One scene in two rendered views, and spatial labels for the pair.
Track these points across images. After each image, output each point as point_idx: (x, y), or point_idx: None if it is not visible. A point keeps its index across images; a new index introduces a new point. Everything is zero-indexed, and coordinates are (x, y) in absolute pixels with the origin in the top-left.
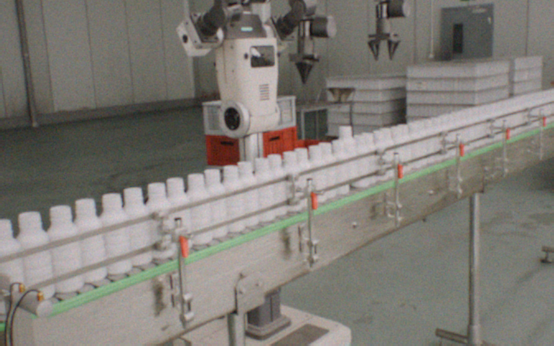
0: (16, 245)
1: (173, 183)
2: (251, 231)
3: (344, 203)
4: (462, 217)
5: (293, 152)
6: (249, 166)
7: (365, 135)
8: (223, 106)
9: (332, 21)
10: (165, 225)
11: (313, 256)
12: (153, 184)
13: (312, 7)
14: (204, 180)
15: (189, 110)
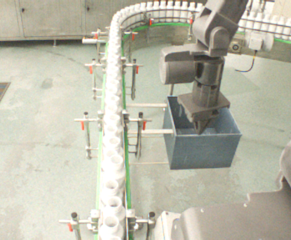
0: (110, 34)
1: (112, 56)
2: None
3: (97, 180)
4: None
5: (111, 110)
6: (109, 83)
7: (112, 197)
8: None
9: (163, 61)
10: (103, 64)
11: (87, 152)
12: (116, 52)
13: (198, 33)
14: (109, 65)
15: None
